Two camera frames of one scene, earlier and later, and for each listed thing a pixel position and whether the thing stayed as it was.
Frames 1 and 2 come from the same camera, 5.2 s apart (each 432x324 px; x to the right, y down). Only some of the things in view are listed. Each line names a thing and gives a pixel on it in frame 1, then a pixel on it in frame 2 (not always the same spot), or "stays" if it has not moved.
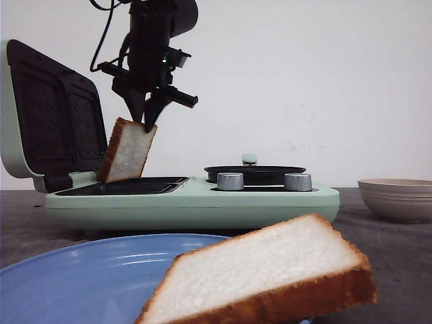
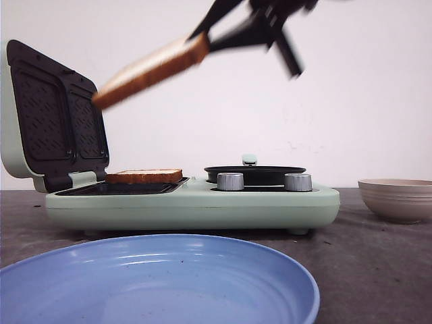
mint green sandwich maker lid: x=52 y=118 stays
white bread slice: x=127 y=152 -> x=147 y=175
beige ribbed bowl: x=402 y=200 stays
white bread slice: x=305 y=266 -> x=150 y=69
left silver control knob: x=230 y=181 stays
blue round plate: x=106 y=281 stays
